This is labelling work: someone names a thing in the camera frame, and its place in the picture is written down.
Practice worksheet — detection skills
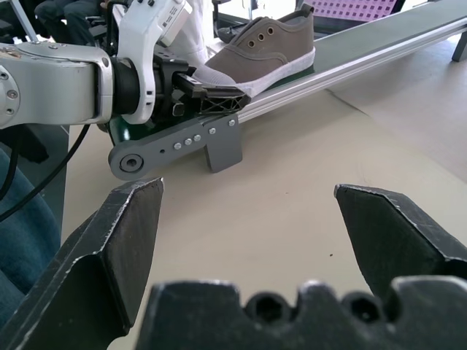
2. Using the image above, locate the finger of the black blocky left gripper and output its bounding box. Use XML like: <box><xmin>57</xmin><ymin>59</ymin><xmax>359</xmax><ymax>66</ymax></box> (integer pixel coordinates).
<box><xmin>176</xmin><ymin>71</ymin><xmax>206</xmax><ymax>98</ymax></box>

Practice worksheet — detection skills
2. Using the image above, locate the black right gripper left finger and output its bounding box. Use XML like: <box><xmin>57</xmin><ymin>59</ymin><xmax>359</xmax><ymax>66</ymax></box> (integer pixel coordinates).
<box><xmin>0</xmin><ymin>177</ymin><xmax>165</xmax><ymax>350</ymax></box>

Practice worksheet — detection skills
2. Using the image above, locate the finger of the black latticed left gripper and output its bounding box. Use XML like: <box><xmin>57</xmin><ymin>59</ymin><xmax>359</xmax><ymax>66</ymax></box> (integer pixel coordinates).
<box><xmin>198</xmin><ymin>87</ymin><xmax>253</xmax><ymax>117</ymax></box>

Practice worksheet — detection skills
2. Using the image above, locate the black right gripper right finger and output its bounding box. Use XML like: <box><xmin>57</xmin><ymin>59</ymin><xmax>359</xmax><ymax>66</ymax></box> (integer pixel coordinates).
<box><xmin>333</xmin><ymin>184</ymin><xmax>467</xmax><ymax>292</ymax></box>

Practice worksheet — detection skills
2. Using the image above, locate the grey canvas shoe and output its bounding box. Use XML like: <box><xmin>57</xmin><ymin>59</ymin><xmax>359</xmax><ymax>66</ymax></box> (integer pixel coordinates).
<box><xmin>192</xmin><ymin>4</ymin><xmax>317</xmax><ymax>98</ymax></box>

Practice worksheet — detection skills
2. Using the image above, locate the white fabric garment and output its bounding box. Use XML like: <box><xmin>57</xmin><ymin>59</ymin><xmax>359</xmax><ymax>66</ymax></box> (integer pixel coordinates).
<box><xmin>174</xmin><ymin>0</ymin><xmax>209</xmax><ymax>70</ymax></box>

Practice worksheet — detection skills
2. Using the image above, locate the dark grey shoe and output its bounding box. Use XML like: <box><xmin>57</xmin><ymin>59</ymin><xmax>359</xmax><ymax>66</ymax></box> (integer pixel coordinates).
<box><xmin>217</xmin><ymin>25</ymin><xmax>252</xmax><ymax>44</ymax></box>

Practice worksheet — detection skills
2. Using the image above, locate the person in blue jeans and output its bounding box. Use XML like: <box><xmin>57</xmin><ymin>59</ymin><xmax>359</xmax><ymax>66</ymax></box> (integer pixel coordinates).
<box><xmin>0</xmin><ymin>145</ymin><xmax>62</xmax><ymax>322</ymax></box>

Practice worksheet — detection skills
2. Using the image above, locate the seated person in dark trousers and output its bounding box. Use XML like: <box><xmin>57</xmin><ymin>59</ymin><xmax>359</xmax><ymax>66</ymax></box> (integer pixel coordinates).
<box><xmin>34</xmin><ymin>0</ymin><xmax>110</xmax><ymax>47</ymax></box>

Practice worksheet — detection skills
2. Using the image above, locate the purple patterned board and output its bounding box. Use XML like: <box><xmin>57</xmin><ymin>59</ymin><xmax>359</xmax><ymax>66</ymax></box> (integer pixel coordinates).
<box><xmin>309</xmin><ymin>0</ymin><xmax>401</xmax><ymax>19</ymax></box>

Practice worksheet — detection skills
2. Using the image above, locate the grey table leg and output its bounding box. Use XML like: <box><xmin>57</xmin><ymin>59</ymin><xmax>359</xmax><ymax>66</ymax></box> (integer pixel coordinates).
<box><xmin>451</xmin><ymin>34</ymin><xmax>467</xmax><ymax>63</ymax></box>

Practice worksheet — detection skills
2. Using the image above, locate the green conveyor belt, aluminium frame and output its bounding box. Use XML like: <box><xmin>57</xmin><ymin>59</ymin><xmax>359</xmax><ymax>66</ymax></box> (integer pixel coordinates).
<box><xmin>107</xmin><ymin>7</ymin><xmax>467</xmax><ymax>182</ymax></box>

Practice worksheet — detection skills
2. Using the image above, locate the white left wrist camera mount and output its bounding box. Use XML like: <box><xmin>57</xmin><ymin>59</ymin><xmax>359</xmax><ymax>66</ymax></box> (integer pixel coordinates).
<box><xmin>115</xmin><ymin>0</ymin><xmax>193</xmax><ymax>125</ymax></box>

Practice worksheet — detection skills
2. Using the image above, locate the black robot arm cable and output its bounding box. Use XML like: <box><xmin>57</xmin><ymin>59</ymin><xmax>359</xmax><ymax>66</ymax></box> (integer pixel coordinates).
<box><xmin>0</xmin><ymin>123</ymin><xmax>91</xmax><ymax>222</ymax></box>

